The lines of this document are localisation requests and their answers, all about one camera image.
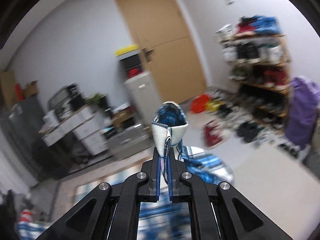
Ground blue white plaid shirt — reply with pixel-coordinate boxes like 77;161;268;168
17;102;233;239

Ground red shoes on floor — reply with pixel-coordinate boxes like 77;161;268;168
204;120;222;147

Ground wooden shoe rack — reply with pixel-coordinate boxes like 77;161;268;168
214;15;291;141

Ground tan wooden door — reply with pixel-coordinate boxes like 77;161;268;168
116;0;207;103

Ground grey metal cabinet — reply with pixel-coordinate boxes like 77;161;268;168
125;71;162;126

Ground yellow lidded box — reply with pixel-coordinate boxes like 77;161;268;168
116;44;139;61

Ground cardboard box on shelf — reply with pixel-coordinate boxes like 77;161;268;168
23;80;39;98

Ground white drawer cabinet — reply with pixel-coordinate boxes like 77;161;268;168
42;105;108;156

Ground purple hanging garment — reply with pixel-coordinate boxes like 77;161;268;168
285;76;319;150

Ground orange bag on floor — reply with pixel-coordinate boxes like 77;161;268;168
190;93;210;114

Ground checkered bed sheet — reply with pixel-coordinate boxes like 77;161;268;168
65;162;142;206

